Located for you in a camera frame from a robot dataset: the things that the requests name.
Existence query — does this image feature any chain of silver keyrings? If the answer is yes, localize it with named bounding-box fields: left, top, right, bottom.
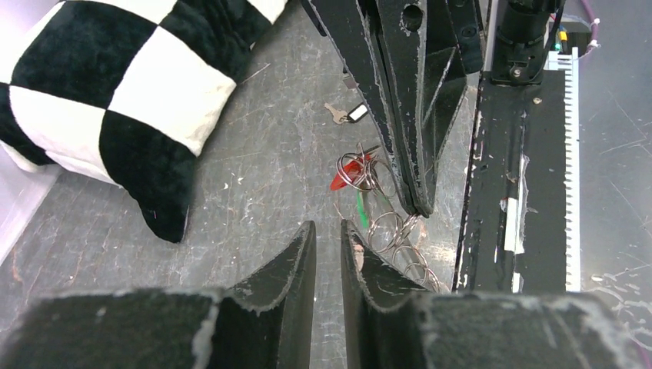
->
left=335, top=143, right=451, bottom=294

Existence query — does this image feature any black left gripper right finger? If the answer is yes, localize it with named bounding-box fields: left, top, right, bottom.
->
left=341, top=220, right=644, bottom=368

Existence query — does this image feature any black mounting base rail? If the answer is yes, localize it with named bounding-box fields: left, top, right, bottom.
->
left=452, top=71, right=569, bottom=294

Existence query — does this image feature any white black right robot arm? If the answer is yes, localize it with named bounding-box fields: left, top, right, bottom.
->
left=303, top=1, right=564, bottom=217

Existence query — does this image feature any red key tag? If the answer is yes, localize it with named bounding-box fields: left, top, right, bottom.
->
left=329, top=153, right=374, bottom=191

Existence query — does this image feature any black key tag white label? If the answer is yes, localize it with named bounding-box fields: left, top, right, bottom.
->
left=347, top=103, right=368, bottom=123

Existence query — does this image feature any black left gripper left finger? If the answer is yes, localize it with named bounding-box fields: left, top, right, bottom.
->
left=1, top=221, right=317, bottom=368

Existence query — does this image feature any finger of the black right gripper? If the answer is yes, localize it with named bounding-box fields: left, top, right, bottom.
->
left=309, top=1, right=414, bottom=214
left=378, top=1, right=467, bottom=218

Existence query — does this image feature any white toothed cable duct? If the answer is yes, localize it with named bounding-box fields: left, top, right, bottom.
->
left=547, top=47, right=582, bottom=292

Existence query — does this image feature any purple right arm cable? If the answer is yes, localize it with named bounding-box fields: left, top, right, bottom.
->
left=579, top=0, right=601, bottom=57

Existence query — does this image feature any black and white checkered pillow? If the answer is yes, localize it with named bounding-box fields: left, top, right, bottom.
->
left=1, top=1, right=286, bottom=243

